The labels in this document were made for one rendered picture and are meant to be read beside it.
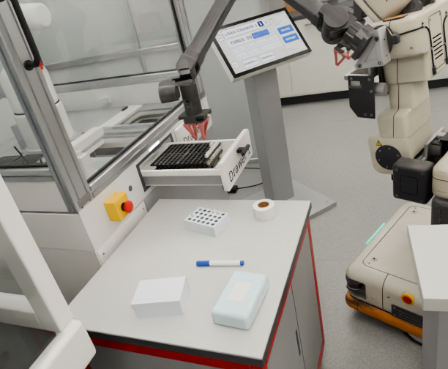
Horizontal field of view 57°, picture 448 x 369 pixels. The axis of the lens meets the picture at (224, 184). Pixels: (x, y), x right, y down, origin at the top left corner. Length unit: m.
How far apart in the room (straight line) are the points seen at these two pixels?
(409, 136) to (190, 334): 1.05
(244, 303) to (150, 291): 0.25
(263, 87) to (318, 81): 2.08
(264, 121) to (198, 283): 1.52
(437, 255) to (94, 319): 0.88
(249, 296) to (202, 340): 0.15
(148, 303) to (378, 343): 1.15
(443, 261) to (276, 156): 1.64
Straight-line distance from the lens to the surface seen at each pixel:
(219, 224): 1.30
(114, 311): 1.18
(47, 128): 1.23
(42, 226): 1.44
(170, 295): 1.07
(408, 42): 1.50
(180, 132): 1.78
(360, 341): 1.95
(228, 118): 3.35
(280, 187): 2.71
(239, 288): 1.04
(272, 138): 2.56
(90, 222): 1.33
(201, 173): 1.43
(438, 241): 1.22
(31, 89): 1.20
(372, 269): 1.85
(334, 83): 4.49
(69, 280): 1.55
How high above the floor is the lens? 1.50
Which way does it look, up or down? 28 degrees down
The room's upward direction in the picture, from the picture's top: 13 degrees counter-clockwise
